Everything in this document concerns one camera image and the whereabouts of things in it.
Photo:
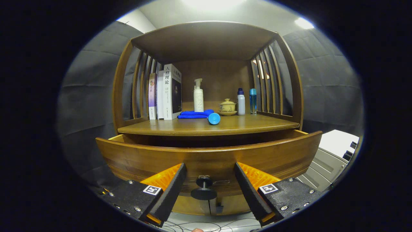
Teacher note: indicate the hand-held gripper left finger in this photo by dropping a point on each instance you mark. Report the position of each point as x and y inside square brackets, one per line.
[170, 193]

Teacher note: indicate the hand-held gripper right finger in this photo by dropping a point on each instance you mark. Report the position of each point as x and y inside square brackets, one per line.
[251, 193]

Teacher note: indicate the wooden drawer with black knob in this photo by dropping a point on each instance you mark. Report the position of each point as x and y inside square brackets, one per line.
[209, 158]

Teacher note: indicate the white and blue tube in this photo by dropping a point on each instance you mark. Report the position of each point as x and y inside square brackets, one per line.
[214, 118]

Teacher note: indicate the wooden cabinet door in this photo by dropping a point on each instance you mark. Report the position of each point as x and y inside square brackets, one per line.
[233, 206]
[193, 206]

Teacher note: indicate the wooden countertop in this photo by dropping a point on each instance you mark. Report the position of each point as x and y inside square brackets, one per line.
[251, 124]

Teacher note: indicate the grey metal cabinet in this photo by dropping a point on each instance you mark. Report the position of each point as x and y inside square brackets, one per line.
[325, 164]

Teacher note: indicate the wooden cabinet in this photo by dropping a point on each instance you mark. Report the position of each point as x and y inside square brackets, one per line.
[202, 38]

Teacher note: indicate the blue folded cloth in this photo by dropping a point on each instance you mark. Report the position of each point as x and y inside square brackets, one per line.
[191, 114]

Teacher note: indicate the white bottle with blue cap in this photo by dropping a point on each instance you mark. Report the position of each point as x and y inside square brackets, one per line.
[241, 104]

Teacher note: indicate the yellow lidded teacup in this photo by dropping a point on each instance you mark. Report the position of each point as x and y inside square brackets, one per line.
[227, 107]

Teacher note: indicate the clear blue bottle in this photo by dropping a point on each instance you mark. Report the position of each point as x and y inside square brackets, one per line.
[253, 103]

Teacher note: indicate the white pump bottle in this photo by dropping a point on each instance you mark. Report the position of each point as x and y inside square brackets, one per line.
[198, 101]

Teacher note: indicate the thin white book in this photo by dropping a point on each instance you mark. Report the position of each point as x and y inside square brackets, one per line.
[160, 96]

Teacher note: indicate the purple book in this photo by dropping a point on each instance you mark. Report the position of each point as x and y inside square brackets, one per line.
[152, 96]

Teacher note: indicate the thick white and black book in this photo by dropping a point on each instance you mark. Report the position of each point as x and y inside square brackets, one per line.
[169, 93]

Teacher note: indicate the black backdrop cloth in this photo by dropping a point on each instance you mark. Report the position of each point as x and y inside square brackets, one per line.
[90, 96]

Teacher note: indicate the rectangular ceiling light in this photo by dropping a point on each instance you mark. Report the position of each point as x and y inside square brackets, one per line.
[304, 23]

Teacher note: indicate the round ceiling lamp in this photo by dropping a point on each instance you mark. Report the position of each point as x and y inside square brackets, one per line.
[212, 2]

